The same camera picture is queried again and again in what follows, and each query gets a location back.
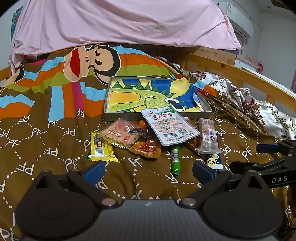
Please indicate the white snack packet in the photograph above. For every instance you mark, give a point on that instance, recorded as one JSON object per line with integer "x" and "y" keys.
{"x": 168, "y": 125}

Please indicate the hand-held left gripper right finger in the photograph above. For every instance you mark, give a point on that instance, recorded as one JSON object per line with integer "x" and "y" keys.
{"x": 203, "y": 172}

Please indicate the wooden bed frame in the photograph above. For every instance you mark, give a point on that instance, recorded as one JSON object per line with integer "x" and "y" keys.
{"x": 254, "y": 78}

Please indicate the clear cracker packet red print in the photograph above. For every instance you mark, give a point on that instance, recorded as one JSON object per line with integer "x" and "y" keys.
{"x": 118, "y": 134}

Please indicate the small orange fruit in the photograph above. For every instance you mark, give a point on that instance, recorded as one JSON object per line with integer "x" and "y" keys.
{"x": 143, "y": 124}

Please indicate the green sausage stick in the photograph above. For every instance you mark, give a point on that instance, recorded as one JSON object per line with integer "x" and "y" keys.
{"x": 175, "y": 160}

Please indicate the white box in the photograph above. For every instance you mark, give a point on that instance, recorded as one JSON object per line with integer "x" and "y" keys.
{"x": 245, "y": 63}

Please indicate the orange-red sauce snack packet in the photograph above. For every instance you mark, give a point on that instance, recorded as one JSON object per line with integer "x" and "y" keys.
{"x": 145, "y": 148}

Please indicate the grey tray with dinosaur print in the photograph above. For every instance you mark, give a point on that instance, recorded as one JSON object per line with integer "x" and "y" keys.
{"x": 138, "y": 97}

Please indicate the monkey printed blanket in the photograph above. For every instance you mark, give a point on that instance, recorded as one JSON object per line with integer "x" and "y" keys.
{"x": 46, "y": 115}

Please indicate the yellow snack packet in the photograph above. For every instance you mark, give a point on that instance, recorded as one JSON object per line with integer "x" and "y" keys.
{"x": 100, "y": 148}

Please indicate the white air conditioner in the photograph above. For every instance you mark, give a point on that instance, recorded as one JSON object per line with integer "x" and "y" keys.
{"x": 240, "y": 23}

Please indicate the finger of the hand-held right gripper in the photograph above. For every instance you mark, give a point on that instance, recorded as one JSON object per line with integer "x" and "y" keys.
{"x": 245, "y": 167}
{"x": 267, "y": 148}

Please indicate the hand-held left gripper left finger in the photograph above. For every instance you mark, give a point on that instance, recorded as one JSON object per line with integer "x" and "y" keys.
{"x": 94, "y": 172}

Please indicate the blue snack packet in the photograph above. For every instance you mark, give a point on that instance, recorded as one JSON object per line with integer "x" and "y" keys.
{"x": 214, "y": 162}

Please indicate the pink bed sheet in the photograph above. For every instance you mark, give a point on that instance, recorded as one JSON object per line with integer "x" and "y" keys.
{"x": 115, "y": 23}

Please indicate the floral satin quilt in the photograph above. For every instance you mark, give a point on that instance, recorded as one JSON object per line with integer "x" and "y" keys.
{"x": 254, "y": 109}

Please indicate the brown nut bar clear wrapper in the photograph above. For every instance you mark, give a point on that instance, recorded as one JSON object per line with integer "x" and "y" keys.
{"x": 208, "y": 136}

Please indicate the dark brown snack packet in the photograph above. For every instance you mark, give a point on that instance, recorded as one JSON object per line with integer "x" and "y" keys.
{"x": 141, "y": 132}

